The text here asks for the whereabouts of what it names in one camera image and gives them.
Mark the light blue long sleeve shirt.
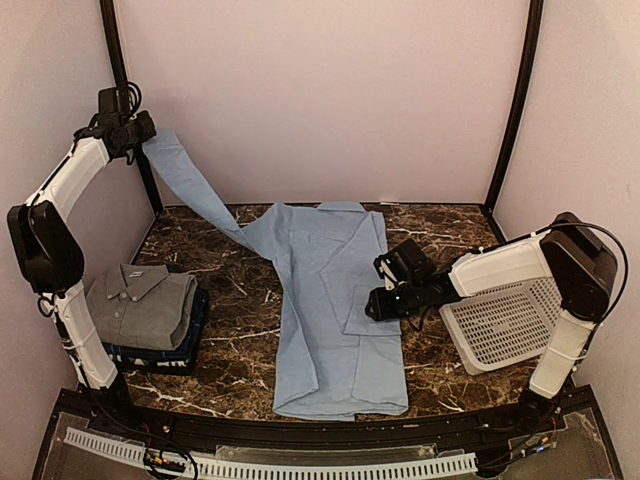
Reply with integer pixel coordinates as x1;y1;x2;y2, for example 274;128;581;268
143;131;409;421

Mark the folded black printed shirt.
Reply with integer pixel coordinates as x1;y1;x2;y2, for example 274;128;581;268
108;351;198;376

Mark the black right frame post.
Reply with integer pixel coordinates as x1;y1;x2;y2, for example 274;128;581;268
483;0;545;217

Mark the black left frame post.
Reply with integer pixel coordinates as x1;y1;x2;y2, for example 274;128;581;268
98;1;163;216

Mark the folded navy plaid shirt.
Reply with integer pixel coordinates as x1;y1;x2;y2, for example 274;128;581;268
103;288;209;360

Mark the black front rail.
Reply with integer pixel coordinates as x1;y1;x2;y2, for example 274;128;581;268
52;384;599;454

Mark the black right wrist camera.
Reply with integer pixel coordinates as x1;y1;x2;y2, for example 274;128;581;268
373;239;436;291

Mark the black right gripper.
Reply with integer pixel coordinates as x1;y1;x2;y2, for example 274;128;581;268
365;279;425;321

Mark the white plastic mesh basket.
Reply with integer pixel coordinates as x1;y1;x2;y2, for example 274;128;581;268
439;278;561;376

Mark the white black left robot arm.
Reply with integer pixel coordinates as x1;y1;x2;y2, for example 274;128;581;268
7;110;163;393

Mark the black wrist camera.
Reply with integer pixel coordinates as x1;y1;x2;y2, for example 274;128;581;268
373;239;436;291
97;82;142;126

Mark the white slotted cable duct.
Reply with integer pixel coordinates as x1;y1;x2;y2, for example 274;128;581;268
64;428;477;479

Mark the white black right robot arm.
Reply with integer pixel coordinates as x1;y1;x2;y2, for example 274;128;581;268
365;212;618;434

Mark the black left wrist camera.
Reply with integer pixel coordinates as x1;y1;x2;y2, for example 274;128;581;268
97;82;142;126

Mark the folded grey button shirt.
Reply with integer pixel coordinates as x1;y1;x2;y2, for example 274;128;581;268
86;264;198;351

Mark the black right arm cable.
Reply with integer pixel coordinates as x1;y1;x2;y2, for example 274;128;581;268
547;222;630;361

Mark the black frame post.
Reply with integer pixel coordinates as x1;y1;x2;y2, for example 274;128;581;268
98;1;163;216
483;0;545;217

